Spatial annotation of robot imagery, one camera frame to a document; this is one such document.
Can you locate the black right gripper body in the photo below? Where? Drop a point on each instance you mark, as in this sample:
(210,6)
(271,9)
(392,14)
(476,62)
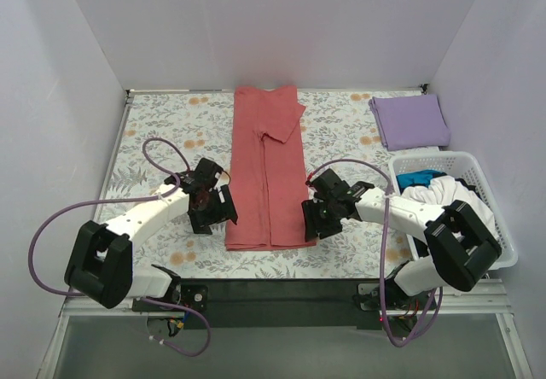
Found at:
(322,218)

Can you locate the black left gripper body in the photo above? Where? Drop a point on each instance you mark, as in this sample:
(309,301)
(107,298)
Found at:
(217,210)

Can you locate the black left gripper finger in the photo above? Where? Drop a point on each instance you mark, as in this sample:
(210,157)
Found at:
(225,206)
(199,228)

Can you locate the red t shirt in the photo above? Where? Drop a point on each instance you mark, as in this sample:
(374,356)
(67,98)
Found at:
(267,171)

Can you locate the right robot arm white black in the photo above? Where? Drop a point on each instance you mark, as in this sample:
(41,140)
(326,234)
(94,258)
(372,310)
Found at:
(461,248)

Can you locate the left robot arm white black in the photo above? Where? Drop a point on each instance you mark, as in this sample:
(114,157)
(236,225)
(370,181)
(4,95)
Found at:
(101,264)

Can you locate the floral patterned table mat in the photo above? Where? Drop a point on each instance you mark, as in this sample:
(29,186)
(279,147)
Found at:
(172,131)

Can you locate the blue t shirt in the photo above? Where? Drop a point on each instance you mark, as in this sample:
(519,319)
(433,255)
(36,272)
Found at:
(420,178)

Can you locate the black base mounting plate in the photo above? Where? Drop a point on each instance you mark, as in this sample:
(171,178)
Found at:
(283,303)

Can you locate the folded purple t shirt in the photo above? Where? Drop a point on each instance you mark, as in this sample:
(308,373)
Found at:
(409,122)

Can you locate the white t shirt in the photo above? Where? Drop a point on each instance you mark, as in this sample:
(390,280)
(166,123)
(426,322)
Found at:
(446,189)

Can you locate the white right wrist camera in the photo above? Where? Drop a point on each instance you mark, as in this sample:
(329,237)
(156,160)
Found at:
(310,187)

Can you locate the aluminium frame rail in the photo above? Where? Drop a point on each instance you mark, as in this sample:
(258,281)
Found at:
(473,336)

